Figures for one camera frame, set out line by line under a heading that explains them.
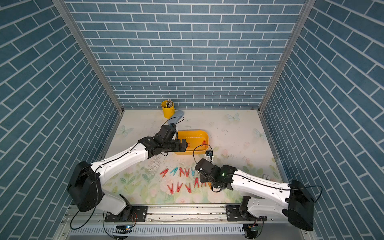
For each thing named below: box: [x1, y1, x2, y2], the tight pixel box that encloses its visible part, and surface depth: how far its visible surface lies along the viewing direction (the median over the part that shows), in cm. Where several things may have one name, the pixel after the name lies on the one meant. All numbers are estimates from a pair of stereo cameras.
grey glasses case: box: [167, 109, 184, 124], surface depth 117 cm
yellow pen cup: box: [161, 100, 176, 119], surface depth 113 cm
